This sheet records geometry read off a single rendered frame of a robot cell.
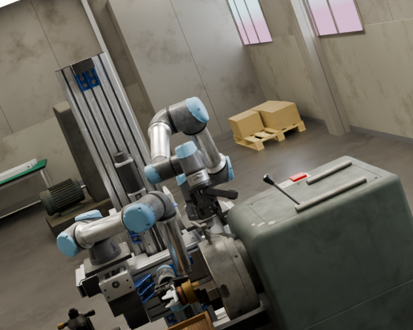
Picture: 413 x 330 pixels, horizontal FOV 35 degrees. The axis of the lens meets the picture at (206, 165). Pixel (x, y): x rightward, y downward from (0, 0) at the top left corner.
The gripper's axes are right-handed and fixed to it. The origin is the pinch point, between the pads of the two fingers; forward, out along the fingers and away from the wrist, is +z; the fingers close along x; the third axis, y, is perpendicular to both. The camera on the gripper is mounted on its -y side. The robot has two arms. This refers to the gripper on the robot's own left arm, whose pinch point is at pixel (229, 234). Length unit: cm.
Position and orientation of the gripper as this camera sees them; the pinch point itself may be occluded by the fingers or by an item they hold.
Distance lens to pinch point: 233.3
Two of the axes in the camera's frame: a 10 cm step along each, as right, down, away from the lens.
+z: 4.0, 9.2, -0.3
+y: -9.1, 4.0, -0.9
